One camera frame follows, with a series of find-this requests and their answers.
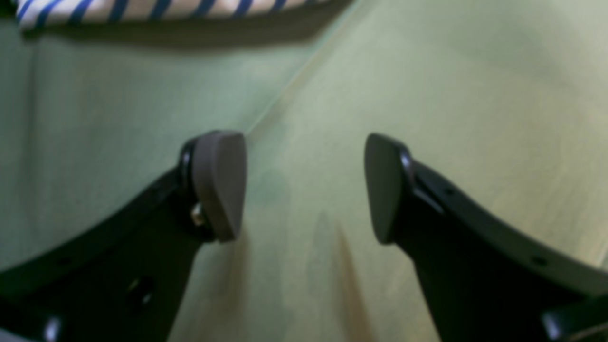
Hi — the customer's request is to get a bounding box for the blue white striped t-shirt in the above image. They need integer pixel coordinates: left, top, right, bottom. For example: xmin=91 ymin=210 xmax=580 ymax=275
xmin=9 ymin=0 xmax=324 ymax=31

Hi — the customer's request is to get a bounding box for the green table cloth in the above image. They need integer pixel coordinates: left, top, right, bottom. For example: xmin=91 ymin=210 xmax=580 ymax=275
xmin=1 ymin=0 xmax=607 ymax=342

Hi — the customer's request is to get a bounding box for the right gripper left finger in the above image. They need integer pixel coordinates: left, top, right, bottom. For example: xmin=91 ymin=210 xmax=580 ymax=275
xmin=1 ymin=131 xmax=247 ymax=342

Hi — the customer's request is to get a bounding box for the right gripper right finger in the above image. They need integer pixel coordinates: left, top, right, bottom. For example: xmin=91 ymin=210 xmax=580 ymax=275
xmin=364 ymin=133 xmax=608 ymax=342

